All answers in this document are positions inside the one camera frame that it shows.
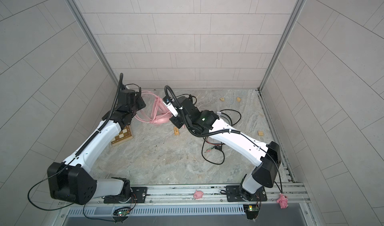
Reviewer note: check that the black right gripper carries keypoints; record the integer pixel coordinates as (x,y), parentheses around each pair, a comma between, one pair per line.
(177,122)

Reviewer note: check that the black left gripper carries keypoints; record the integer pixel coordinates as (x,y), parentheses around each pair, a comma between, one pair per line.
(138,99)

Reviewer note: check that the pink headphones with cable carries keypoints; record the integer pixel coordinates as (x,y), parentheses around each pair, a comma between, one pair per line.
(160,114)

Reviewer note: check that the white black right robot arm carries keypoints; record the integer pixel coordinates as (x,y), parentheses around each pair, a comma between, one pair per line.
(265,157)

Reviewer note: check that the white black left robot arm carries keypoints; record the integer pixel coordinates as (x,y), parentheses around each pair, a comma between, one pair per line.
(70,180)

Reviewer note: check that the small printed wooden block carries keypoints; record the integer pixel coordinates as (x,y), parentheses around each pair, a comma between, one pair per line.
(176,131)

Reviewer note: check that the wooden folding chess board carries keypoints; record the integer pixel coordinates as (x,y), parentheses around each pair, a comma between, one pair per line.
(124,136)

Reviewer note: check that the pink pig toy centre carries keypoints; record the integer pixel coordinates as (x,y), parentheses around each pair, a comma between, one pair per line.
(198,195)

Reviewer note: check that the pink pig toy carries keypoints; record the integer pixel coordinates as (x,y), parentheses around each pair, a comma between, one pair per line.
(198,195)
(283,201)

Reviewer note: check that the left circuit board with led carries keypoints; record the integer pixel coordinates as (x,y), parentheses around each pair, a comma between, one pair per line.
(121,214)

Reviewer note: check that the circuit board with led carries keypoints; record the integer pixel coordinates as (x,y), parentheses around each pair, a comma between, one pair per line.
(251,211)
(121,214)

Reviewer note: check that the right circuit board with led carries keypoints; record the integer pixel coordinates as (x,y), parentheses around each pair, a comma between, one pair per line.
(251,211)

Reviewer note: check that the pink pig toy right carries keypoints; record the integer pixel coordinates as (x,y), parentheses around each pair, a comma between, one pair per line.
(283,201)

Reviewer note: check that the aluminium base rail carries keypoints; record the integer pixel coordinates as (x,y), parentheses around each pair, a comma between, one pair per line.
(174,205)

